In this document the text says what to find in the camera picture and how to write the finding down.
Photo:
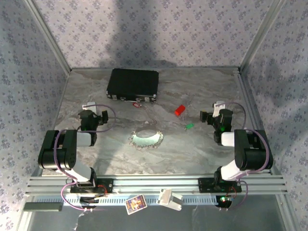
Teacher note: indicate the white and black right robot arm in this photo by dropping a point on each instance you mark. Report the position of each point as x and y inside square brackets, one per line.
[255, 154]

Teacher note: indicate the white plastic bracket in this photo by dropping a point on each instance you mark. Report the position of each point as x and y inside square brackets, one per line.
[168, 198]

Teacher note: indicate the colourful playing card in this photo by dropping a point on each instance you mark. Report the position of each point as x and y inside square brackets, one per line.
[136, 204]

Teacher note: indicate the aluminium frame post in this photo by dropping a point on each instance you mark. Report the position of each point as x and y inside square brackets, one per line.
[48, 36]
[261, 36]

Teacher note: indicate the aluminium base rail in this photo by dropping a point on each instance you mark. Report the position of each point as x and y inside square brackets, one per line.
[156, 185]

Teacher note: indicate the green plastic key tag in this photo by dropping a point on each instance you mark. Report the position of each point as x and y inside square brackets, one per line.
[189, 125]

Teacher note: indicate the aluminium side rail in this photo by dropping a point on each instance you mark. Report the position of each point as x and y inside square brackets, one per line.
[251, 108]
[58, 106]

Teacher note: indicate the red rectangular block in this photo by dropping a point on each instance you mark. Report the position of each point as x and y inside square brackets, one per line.
[180, 110]

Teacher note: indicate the aluminium back rail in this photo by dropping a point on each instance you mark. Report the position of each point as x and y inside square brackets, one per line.
[192, 69]

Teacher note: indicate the black ribbed metal case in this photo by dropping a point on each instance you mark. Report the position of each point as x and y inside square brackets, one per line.
[132, 84]

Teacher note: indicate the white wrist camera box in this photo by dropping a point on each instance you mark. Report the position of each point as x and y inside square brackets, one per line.
[217, 108]
[89, 106]

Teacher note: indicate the red plastic key tag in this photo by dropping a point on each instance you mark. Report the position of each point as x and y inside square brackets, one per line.
[136, 105]

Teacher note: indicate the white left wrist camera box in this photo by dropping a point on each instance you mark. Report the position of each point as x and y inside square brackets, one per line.
[89, 106]

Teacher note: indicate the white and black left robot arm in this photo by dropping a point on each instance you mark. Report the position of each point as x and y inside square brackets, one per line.
[60, 154]

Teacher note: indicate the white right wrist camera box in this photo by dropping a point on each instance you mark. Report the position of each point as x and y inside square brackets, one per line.
[217, 108]

